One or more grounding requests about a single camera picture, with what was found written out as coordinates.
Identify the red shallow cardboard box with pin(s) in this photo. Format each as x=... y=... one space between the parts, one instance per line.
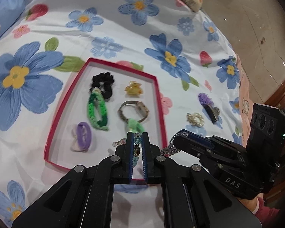
x=87 y=128

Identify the yellow amber hair claw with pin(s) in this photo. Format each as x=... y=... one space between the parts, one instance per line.
x=133 y=89

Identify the person's right hand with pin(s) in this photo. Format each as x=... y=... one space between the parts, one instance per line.
x=252 y=205

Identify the metal wrist watch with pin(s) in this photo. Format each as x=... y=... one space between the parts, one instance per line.
x=135 y=109

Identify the floral white bed sheet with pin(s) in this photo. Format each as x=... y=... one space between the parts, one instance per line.
x=47 y=46

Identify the white pearl scrunchie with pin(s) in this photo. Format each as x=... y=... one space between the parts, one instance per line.
x=195 y=119

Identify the black scrunchie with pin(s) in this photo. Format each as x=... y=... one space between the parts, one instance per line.
x=103 y=82

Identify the pink sleeve forearm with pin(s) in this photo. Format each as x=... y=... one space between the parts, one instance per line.
x=265 y=214

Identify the pink patterned blanket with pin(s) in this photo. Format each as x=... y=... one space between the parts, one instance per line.
x=245 y=103

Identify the purple flower hair clip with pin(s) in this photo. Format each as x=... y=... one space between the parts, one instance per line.
x=207 y=103

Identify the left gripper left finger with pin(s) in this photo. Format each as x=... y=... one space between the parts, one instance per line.
x=84 y=196

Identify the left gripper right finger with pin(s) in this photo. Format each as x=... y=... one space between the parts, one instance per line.
x=191 y=196

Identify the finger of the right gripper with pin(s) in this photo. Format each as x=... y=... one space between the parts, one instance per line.
x=192 y=143

